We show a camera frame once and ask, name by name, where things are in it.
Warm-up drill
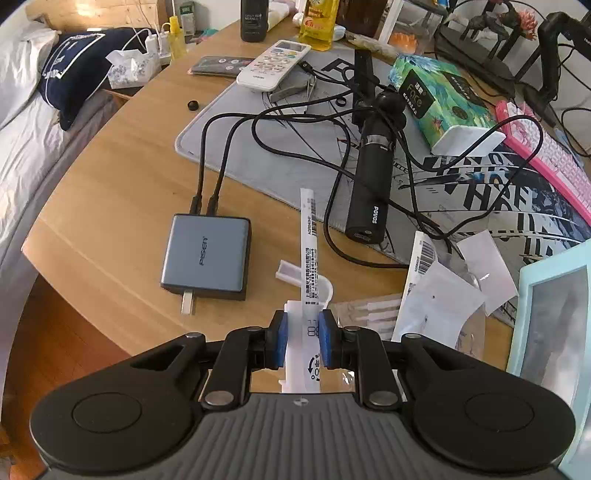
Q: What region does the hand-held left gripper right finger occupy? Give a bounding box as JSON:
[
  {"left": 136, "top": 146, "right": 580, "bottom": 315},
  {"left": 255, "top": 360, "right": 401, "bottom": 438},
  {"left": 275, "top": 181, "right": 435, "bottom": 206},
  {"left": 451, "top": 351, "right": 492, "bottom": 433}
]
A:
[{"left": 320, "top": 309, "right": 467, "bottom": 409}]

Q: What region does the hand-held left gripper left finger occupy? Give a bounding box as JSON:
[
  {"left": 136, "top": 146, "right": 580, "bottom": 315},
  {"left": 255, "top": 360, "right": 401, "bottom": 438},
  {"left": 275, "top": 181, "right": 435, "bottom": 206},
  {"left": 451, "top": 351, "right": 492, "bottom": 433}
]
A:
[{"left": 130, "top": 310, "right": 289, "bottom": 408}]

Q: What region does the white plastic part labelled bag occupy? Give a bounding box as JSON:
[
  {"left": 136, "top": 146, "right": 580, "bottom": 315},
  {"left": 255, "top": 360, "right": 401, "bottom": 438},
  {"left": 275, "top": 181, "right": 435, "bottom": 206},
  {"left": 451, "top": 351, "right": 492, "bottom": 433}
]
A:
[{"left": 276, "top": 187, "right": 335, "bottom": 394}]

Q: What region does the clear bag of white sticks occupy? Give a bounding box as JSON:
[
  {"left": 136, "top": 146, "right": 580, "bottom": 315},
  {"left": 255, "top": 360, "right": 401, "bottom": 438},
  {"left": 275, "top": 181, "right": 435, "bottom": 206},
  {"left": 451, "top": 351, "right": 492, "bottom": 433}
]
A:
[{"left": 332, "top": 293, "right": 402, "bottom": 339}]

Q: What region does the black cylindrical device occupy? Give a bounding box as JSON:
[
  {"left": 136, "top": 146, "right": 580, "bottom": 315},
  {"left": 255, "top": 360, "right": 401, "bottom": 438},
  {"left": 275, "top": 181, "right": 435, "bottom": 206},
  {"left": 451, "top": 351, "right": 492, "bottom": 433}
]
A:
[{"left": 346, "top": 50, "right": 408, "bottom": 245}]

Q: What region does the white paper slip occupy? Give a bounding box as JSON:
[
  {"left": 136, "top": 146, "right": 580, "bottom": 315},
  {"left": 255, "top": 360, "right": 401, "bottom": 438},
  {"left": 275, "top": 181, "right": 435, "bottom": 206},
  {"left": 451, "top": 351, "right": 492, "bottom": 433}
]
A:
[{"left": 455, "top": 230, "right": 520, "bottom": 317}]

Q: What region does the grey printed desk mat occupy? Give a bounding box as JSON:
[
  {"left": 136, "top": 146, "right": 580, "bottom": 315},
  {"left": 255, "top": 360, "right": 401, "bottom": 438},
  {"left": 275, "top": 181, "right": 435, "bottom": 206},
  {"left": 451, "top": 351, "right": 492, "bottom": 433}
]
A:
[{"left": 174, "top": 44, "right": 591, "bottom": 268}]

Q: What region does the green printed tissue pack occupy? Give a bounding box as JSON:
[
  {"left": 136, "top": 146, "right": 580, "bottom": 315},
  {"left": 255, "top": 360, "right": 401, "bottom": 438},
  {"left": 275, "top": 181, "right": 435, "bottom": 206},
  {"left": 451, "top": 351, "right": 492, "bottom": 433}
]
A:
[{"left": 388, "top": 54, "right": 508, "bottom": 155}]

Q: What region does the white remote control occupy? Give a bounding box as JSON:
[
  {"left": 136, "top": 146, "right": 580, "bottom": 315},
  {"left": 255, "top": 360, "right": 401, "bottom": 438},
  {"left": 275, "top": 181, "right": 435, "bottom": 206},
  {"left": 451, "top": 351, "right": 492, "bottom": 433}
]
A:
[{"left": 236, "top": 40, "right": 311, "bottom": 92}]

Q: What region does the black smartphone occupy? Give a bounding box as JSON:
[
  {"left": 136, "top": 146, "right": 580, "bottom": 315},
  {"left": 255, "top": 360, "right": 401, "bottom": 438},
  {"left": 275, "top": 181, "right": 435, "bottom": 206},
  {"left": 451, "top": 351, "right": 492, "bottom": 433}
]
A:
[{"left": 189, "top": 55, "right": 254, "bottom": 78}]

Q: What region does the pink keyboard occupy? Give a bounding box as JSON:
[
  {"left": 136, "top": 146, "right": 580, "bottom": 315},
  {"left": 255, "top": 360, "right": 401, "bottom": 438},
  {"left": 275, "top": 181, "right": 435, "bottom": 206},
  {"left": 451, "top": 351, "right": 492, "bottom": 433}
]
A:
[{"left": 495, "top": 100, "right": 591, "bottom": 210}]

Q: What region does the white wrapped stick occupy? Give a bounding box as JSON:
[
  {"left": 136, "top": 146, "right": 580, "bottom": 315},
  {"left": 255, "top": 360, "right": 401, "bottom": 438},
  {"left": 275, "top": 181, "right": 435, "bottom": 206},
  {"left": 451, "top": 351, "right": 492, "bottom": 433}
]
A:
[{"left": 346, "top": 32, "right": 398, "bottom": 58}]

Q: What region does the white blue patterned tissue pack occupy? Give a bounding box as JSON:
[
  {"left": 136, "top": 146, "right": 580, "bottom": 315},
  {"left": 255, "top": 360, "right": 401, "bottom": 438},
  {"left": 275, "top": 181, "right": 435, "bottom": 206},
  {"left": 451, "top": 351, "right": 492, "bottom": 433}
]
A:
[{"left": 105, "top": 48, "right": 162, "bottom": 89}]

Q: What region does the grey bed sheet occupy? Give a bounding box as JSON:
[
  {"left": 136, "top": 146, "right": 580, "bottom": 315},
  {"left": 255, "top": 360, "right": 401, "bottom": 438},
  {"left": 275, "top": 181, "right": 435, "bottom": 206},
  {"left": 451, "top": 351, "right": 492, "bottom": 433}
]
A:
[{"left": 0, "top": 18, "right": 121, "bottom": 296}]

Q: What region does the yellow liquid bottle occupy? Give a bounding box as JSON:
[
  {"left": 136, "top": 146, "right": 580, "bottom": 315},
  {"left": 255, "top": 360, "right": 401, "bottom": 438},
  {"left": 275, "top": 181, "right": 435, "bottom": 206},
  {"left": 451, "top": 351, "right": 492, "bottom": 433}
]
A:
[{"left": 299, "top": 0, "right": 340, "bottom": 51}]

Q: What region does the small yellow bottle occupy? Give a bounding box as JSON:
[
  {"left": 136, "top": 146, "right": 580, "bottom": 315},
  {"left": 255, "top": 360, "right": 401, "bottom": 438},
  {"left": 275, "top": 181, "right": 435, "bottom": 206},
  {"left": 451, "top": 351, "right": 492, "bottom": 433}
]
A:
[{"left": 167, "top": 16, "right": 186, "bottom": 60}]

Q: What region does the black monitor stand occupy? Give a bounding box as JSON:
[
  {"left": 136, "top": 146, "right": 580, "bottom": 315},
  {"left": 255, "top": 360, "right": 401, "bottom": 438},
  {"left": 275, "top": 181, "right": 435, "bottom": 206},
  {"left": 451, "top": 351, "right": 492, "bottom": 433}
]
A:
[{"left": 434, "top": 23, "right": 515, "bottom": 85}]

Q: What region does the black bottle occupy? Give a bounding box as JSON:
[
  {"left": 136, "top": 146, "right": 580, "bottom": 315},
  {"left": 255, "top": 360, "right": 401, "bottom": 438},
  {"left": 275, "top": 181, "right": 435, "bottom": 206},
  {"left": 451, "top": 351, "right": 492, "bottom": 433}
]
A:
[{"left": 240, "top": 0, "right": 269, "bottom": 44}]

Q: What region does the white power strip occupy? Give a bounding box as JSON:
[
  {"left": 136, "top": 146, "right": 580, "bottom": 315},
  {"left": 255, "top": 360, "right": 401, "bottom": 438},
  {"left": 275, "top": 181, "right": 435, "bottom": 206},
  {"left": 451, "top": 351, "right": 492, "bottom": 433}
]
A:
[{"left": 145, "top": 25, "right": 174, "bottom": 58}]

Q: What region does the navy printed pillow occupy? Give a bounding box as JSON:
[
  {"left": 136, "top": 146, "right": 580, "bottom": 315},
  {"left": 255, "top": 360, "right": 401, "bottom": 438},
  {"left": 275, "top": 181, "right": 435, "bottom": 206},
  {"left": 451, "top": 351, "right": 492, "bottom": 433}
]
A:
[{"left": 39, "top": 27, "right": 160, "bottom": 132}]

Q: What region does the wooden headboard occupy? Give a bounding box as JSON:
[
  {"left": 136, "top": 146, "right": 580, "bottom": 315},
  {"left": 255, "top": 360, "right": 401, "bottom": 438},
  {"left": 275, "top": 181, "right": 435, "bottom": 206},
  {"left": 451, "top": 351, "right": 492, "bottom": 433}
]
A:
[{"left": 28, "top": 0, "right": 160, "bottom": 34}]

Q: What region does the grey wall charger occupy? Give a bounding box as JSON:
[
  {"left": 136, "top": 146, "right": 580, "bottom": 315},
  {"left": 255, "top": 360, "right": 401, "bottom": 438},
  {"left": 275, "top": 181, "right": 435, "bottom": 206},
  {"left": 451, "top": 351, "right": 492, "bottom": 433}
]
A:
[{"left": 160, "top": 213, "right": 252, "bottom": 317}]

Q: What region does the black charger cable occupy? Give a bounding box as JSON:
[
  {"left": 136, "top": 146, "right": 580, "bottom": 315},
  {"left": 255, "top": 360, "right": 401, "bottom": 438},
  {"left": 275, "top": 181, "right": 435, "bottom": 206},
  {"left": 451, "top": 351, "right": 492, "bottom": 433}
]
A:
[
  {"left": 208, "top": 108, "right": 444, "bottom": 268},
  {"left": 191, "top": 104, "right": 361, "bottom": 217}
]

